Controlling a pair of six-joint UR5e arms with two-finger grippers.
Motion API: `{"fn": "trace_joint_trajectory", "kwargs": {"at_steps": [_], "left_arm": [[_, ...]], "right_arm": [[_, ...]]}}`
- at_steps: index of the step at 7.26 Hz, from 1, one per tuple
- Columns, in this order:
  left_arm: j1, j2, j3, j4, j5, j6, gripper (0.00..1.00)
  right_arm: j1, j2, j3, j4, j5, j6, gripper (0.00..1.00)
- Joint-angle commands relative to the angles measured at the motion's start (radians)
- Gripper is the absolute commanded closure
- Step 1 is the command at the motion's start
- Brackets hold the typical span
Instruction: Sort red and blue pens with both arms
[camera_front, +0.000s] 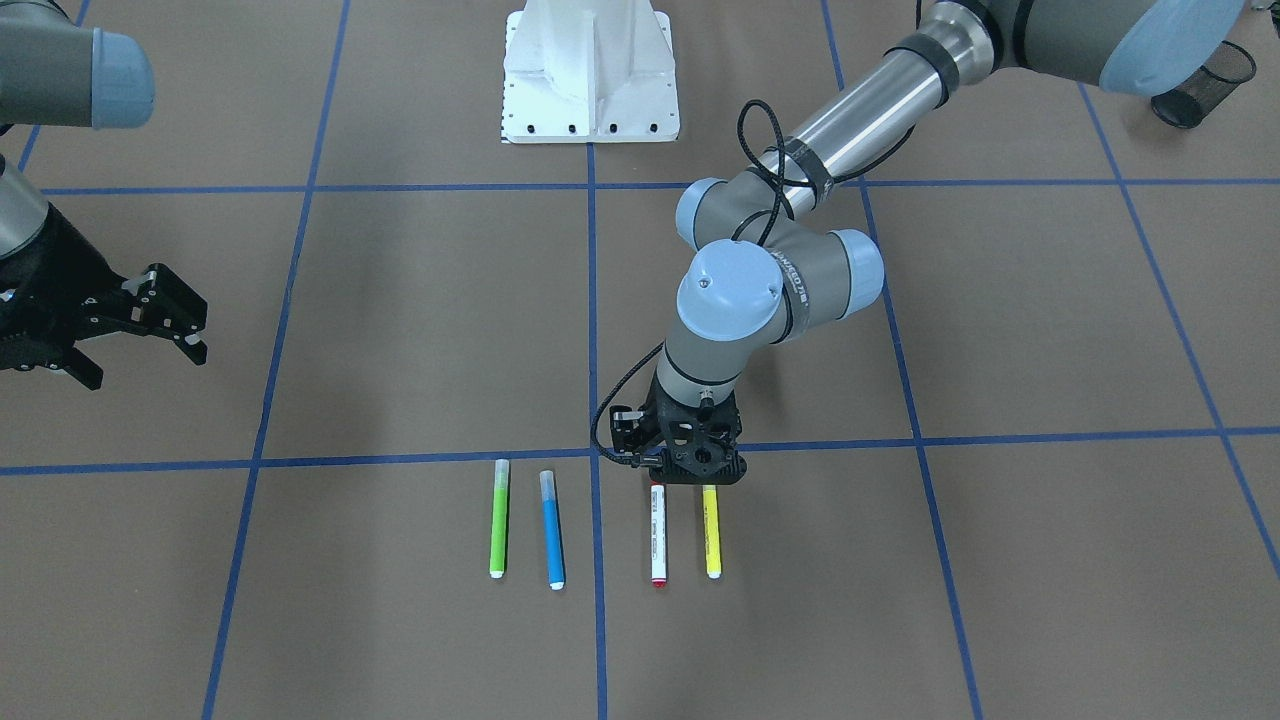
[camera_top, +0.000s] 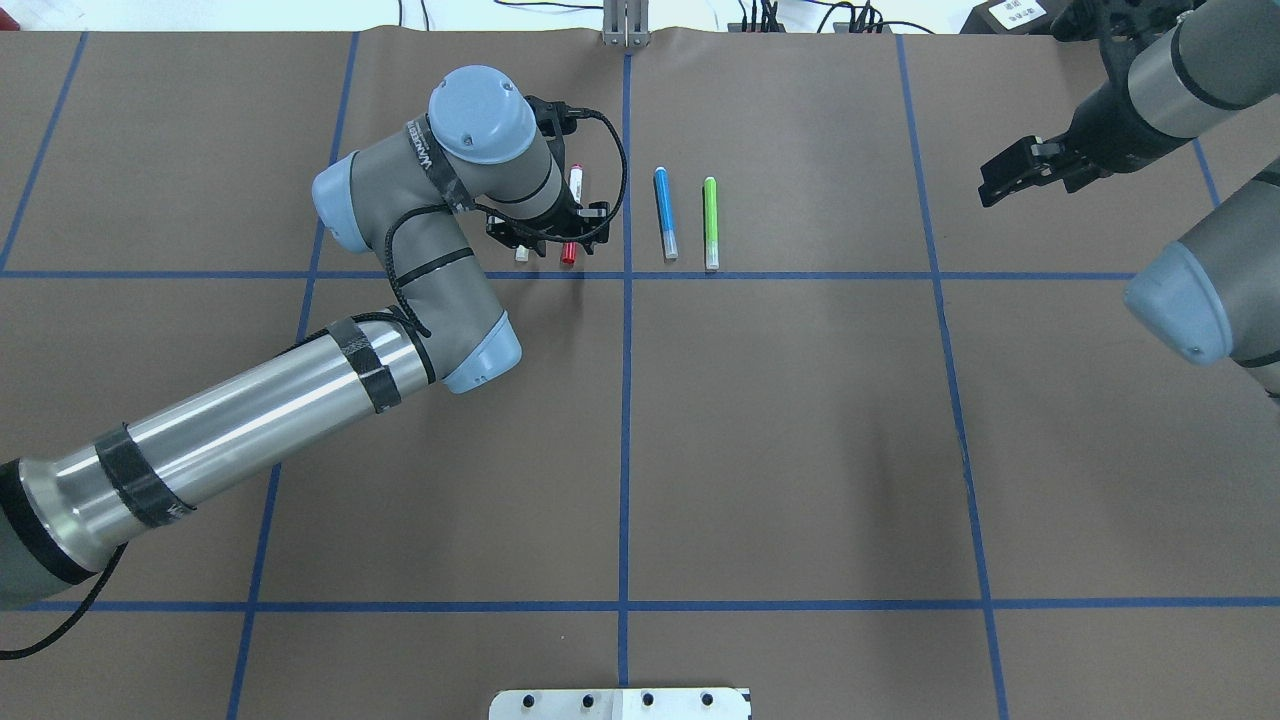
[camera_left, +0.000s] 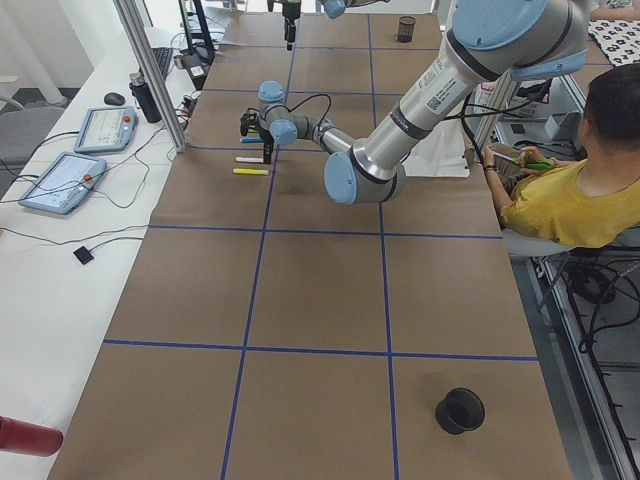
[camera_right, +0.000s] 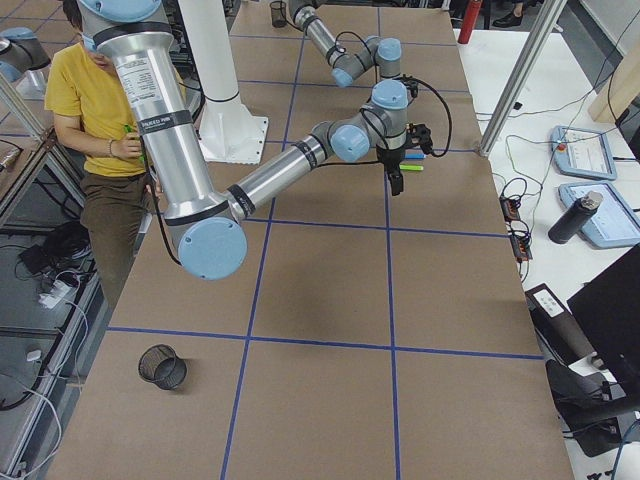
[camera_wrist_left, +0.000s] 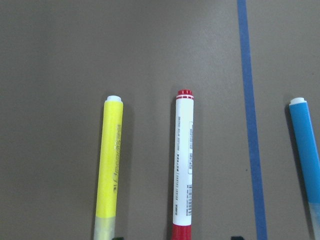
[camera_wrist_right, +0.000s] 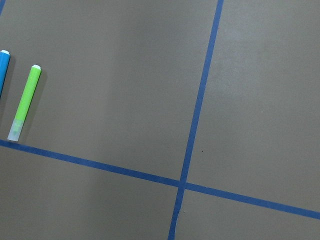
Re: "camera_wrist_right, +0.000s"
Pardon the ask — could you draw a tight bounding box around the green highlighter pen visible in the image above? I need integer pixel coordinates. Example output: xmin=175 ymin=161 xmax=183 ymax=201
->
xmin=7 ymin=64 xmax=42 ymax=142

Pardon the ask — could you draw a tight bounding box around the blue highlighter pen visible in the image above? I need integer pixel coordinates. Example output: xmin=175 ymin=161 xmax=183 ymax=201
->
xmin=0 ymin=49 xmax=11 ymax=94

